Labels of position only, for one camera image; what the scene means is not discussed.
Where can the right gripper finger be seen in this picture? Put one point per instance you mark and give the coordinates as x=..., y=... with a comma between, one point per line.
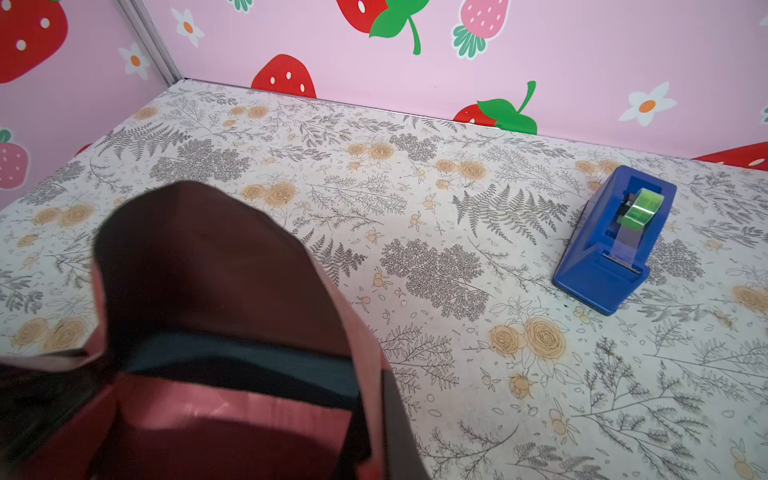
x=401, y=459

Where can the dark red wrapping paper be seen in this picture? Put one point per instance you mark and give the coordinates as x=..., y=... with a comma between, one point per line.
x=189, y=258

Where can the blue tape dispenser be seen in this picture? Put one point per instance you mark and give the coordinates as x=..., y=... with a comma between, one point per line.
x=606, y=258

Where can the dark navy gift box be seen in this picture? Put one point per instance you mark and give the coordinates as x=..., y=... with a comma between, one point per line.
x=278, y=371

